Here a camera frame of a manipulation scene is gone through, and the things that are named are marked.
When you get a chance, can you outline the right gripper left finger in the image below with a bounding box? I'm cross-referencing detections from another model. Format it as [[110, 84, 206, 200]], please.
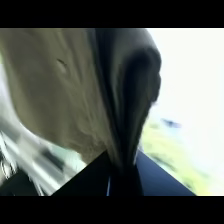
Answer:
[[52, 150, 113, 197]]

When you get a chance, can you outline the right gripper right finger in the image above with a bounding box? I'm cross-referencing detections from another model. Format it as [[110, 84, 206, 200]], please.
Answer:
[[108, 149, 196, 197]]

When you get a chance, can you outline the beige garment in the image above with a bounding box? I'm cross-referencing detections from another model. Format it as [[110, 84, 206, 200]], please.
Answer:
[[0, 28, 163, 169]]

